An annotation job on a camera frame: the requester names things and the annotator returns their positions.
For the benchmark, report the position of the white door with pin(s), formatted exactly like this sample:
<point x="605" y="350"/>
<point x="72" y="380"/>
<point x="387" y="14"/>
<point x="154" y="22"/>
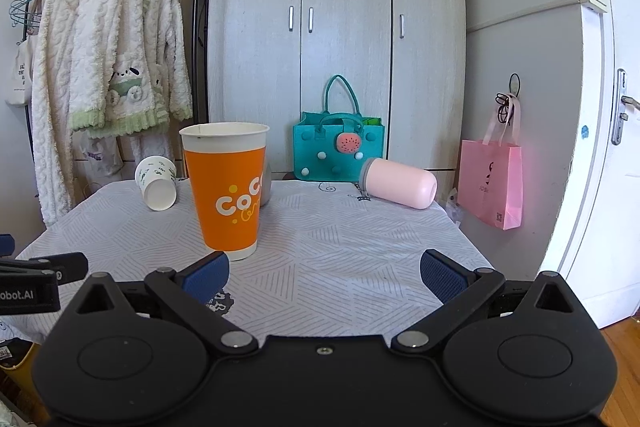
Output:
<point x="590" y="157"/>

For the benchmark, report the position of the teal felt handbag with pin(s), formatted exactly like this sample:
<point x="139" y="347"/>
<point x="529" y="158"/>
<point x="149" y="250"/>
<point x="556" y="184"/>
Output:
<point x="320" y="147"/>

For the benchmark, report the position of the white green fleece jacket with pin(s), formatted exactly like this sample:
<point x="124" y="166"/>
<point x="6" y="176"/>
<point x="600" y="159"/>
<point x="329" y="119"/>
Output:
<point x="120" y="27"/>

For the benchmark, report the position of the grey round object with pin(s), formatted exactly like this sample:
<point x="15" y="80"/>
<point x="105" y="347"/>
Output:
<point x="266" y="187"/>

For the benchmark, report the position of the white tote bag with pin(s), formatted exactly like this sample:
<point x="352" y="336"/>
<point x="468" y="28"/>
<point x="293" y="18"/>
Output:
<point x="19" y="77"/>

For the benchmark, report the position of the yellow container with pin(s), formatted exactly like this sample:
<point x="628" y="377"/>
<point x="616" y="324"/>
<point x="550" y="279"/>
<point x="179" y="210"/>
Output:
<point x="20" y="372"/>

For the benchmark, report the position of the orange paper cup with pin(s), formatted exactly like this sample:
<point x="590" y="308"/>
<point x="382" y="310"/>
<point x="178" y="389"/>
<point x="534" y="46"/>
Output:
<point x="227" y="187"/>

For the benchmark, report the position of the pink paper bag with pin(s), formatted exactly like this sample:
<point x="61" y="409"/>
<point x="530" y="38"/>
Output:
<point x="492" y="179"/>

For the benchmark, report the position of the white patterned tablecloth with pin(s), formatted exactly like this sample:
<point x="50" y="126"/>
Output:
<point x="340" y="247"/>

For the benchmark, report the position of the white fleece robe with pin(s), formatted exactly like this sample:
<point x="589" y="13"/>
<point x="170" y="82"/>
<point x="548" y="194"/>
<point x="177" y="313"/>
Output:
<point x="52" y="107"/>

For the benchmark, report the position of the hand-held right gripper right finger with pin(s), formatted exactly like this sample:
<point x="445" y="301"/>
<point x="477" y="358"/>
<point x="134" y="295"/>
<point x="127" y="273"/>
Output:
<point x="442" y="276"/>

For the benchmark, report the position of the teal clothes hangers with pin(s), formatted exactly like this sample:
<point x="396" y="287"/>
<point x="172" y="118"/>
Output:
<point x="22" y="14"/>

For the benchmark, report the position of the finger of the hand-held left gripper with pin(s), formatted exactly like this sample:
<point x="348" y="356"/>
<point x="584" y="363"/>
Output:
<point x="5" y="246"/>
<point x="70" y="267"/>

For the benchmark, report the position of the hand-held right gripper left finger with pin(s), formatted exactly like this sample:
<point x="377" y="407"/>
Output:
<point x="207" y="276"/>

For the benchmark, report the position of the white leaf print paper cup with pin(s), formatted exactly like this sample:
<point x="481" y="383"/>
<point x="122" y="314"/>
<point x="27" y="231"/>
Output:
<point x="157" y="189"/>

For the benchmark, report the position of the clear plastic bag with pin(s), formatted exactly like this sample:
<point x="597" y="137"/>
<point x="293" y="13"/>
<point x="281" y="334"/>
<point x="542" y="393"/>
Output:
<point x="454" y="207"/>

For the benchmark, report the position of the pink plastic cup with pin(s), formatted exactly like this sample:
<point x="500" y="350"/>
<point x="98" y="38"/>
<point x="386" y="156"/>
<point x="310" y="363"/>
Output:
<point x="400" y="182"/>

